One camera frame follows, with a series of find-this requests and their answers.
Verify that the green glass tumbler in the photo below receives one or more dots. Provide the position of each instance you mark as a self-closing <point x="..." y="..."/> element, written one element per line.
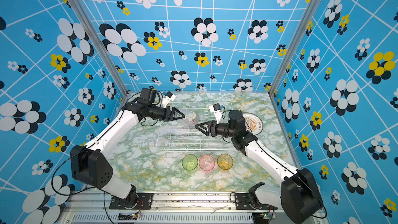
<point x="190" y="162"/>

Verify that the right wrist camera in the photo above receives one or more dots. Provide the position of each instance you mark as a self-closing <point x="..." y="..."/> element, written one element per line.
<point x="216" y="109"/>

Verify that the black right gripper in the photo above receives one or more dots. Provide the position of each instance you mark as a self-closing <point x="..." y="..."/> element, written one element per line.
<point x="213" y="128"/>

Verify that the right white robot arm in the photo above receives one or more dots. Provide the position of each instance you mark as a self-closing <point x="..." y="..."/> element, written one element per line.
<point x="299" y="198"/>

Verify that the striped ceramic bowl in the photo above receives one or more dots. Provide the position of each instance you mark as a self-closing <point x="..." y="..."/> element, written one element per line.
<point x="192" y="119"/>

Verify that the white plate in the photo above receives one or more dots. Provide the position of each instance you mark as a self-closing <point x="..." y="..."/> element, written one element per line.
<point x="253" y="123"/>

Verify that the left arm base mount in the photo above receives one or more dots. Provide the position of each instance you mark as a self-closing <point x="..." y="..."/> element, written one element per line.
<point x="134" y="201"/>

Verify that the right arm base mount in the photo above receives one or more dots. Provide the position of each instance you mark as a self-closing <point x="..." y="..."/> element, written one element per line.
<point x="243" y="201"/>

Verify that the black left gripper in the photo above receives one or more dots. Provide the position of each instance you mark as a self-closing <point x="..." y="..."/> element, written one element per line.
<point x="167" y="117"/>

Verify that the aluminium front rail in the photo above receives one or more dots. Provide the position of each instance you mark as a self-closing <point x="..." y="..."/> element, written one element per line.
<point x="92" y="207"/>

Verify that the yellow glass tumbler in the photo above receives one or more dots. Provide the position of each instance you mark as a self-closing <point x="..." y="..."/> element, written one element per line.
<point x="225" y="161"/>

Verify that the pink glass tumbler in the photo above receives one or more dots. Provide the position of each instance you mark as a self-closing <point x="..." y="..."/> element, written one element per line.
<point x="207" y="163"/>

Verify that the white wire dish rack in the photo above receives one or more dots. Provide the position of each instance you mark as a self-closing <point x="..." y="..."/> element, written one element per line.
<point x="187" y="134"/>

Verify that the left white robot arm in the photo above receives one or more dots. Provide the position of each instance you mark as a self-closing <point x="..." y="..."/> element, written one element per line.
<point x="89" y="163"/>

